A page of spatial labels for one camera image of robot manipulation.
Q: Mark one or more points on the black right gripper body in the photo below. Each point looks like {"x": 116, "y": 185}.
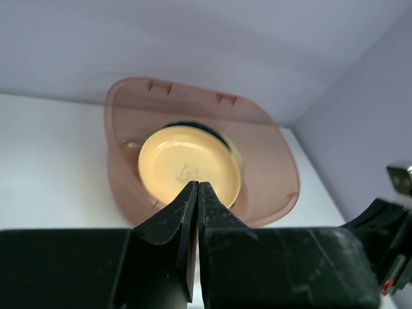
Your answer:
{"x": 391, "y": 250}

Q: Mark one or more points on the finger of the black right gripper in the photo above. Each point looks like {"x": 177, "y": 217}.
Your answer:
{"x": 376, "y": 219}

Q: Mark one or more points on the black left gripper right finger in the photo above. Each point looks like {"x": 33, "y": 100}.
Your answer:
{"x": 299, "y": 267}

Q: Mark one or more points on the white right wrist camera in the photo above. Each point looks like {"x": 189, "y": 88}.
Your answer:
{"x": 400, "y": 176}

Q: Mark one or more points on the cream bird pattern plate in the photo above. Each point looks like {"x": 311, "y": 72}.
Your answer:
{"x": 235, "y": 152}

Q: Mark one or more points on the dark blue leaf plate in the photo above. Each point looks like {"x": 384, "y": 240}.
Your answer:
{"x": 203, "y": 127}

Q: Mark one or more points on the yellow round plastic plate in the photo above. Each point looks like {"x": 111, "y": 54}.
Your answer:
{"x": 173, "y": 156}

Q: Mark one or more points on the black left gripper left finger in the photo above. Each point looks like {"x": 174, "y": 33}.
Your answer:
{"x": 149, "y": 266}

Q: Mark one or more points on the pink translucent plastic bin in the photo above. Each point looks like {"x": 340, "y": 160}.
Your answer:
{"x": 137, "y": 106}

